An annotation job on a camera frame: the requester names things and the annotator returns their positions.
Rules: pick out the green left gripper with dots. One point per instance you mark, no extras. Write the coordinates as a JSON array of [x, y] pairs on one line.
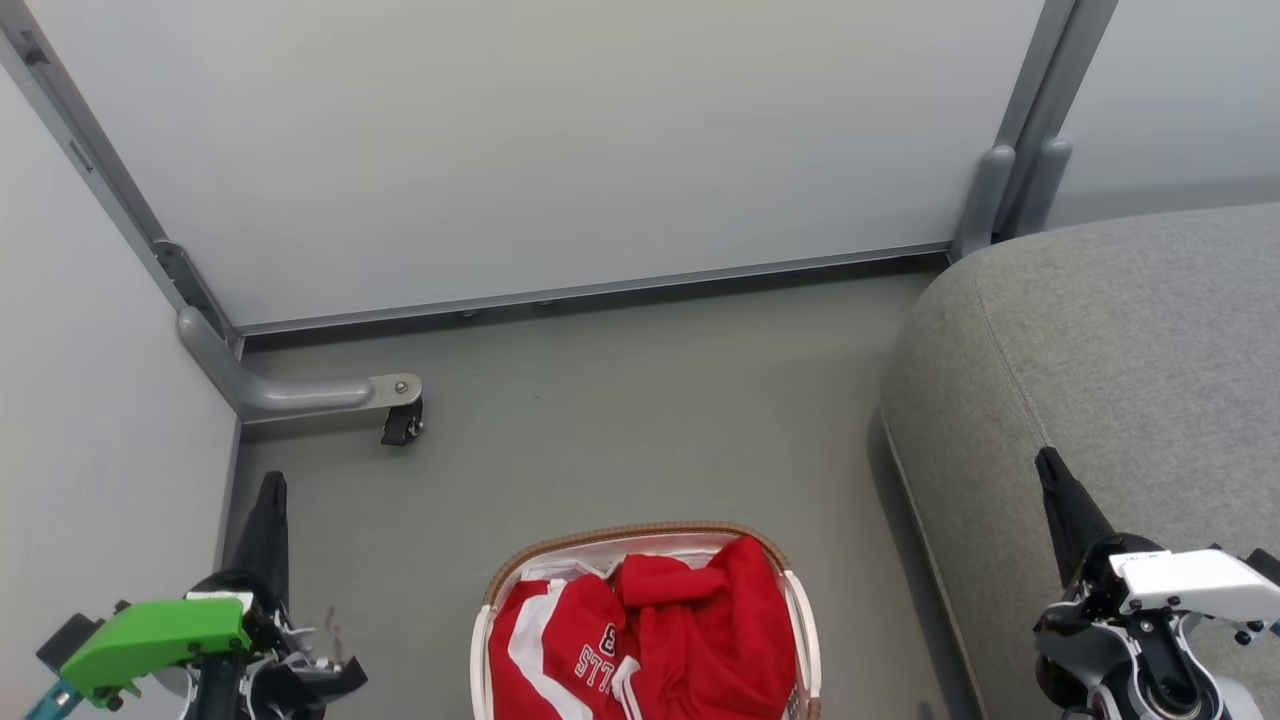
[[150, 635]]

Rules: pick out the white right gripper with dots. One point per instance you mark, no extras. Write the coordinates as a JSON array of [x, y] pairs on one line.
[[1190, 585]]

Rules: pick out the red jersey with white lettering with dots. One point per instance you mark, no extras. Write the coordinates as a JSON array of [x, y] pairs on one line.
[[560, 630]]

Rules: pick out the plain red garment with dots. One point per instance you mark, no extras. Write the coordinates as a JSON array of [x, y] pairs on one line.
[[720, 630]]

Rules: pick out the grey fabric sofa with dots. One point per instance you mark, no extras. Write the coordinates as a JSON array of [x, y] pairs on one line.
[[1100, 350]]

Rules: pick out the black caster wheel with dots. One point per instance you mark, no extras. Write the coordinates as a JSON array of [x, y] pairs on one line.
[[403, 425]]

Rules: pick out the white laundry basket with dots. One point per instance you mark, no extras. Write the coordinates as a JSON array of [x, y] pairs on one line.
[[600, 548]]

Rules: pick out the grey partition foot bracket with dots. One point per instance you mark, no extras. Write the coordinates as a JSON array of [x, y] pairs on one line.
[[280, 395]]

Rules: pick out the grey partition double post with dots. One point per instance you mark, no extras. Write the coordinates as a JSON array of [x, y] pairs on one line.
[[1030, 130]]

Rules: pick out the grey partition corner post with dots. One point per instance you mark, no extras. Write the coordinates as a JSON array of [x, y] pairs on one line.
[[95, 160]]

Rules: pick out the grey partition bottom rail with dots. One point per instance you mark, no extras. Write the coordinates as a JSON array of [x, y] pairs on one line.
[[600, 290]]

